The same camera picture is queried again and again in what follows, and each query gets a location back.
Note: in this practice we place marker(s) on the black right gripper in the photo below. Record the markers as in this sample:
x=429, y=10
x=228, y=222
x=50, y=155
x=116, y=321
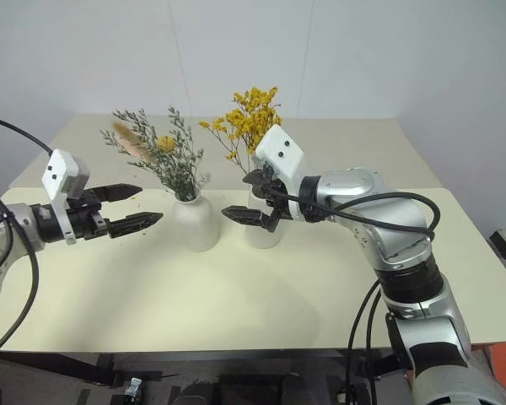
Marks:
x=274, y=198

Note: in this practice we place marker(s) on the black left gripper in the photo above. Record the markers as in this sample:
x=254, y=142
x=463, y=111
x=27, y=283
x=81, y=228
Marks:
x=84, y=219

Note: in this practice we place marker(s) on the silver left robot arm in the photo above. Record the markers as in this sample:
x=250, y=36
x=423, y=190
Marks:
x=12, y=219

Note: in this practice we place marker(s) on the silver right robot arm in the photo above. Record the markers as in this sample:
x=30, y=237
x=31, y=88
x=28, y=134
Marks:
x=409, y=253

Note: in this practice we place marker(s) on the green dried flower bouquet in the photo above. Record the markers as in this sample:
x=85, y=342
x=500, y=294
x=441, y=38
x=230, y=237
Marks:
x=173, y=169

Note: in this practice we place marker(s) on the yellow dried flower bouquet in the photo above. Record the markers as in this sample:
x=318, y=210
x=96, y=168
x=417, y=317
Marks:
x=249, y=118

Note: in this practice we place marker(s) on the white round vase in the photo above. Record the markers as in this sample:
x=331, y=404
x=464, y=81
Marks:
x=259, y=234
x=196, y=223

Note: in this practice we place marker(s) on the silver metal clamp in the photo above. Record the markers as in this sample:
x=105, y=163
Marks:
x=133, y=386

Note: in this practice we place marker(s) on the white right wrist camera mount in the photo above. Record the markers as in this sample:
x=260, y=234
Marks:
x=280, y=152

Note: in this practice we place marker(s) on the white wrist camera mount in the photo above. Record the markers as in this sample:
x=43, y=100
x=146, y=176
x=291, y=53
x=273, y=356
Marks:
x=61, y=169
x=280, y=152

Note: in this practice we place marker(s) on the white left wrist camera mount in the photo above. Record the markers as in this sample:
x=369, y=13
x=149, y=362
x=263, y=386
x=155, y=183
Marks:
x=61, y=169

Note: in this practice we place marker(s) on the black table frame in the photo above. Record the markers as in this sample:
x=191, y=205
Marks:
x=194, y=358

